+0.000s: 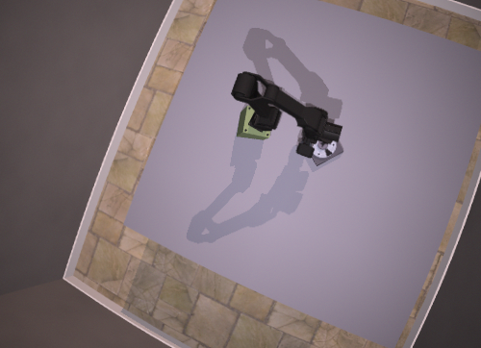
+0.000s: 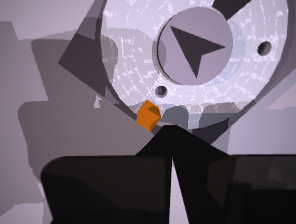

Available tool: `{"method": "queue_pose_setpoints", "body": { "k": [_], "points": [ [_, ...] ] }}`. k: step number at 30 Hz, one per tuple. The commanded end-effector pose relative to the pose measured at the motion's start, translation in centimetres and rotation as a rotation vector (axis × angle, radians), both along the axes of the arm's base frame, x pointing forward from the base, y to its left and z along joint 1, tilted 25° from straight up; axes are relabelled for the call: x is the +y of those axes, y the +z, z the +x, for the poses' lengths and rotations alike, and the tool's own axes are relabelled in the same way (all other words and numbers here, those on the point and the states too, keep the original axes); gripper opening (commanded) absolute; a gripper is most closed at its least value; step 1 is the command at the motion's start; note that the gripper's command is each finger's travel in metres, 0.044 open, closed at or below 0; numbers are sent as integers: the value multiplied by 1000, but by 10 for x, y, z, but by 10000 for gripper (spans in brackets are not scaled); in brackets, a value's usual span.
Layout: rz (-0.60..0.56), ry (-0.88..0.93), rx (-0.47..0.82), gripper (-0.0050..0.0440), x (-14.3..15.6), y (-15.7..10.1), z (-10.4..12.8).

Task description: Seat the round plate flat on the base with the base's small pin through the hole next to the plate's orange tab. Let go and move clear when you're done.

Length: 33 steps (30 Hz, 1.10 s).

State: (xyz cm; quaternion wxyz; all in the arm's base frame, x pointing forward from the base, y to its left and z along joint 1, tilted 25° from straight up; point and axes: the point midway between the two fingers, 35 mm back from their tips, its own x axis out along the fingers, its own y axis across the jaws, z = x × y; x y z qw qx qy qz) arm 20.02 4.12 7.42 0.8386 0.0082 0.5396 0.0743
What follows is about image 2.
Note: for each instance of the dark grey flat block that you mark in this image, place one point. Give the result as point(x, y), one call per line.
point(83, 59)

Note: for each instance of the grey round boss with black arrow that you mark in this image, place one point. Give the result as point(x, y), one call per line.
point(195, 46)

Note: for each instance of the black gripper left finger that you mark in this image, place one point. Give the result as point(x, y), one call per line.
point(114, 182)

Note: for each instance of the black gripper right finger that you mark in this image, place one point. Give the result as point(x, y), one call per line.
point(214, 188)

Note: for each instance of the white round flange plate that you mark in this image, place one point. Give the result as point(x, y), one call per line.
point(129, 36)

